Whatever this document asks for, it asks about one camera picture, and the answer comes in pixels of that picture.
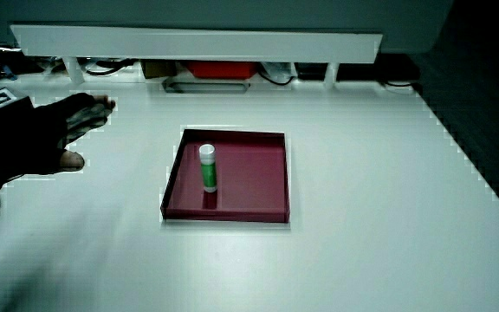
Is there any person's left hand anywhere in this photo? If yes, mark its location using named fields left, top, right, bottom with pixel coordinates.
left=0, top=88, right=117, bottom=186

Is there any green and white glue stick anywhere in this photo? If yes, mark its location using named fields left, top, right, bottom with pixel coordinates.
left=198, top=143, right=218, bottom=194

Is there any brown cardboard box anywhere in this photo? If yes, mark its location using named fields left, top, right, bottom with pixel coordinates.
left=140, top=60, right=178, bottom=80

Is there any white desk shelf riser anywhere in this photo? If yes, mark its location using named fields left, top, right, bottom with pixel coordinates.
left=10, top=23, right=384, bottom=88

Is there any red box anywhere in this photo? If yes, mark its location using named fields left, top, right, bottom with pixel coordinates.
left=186, top=61, right=258, bottom=81

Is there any dark red square tray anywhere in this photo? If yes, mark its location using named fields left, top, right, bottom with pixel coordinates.
left=159, top=128, right=291, bottom=224

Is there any clear plastic bag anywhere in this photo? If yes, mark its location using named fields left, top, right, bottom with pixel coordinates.
left=260, top=62, right=295, bottom=80

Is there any black cable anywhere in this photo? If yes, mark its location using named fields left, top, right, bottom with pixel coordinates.
left=85, top=58, right=138, bottom=77
left=256, top=70, right=295, bottom=87

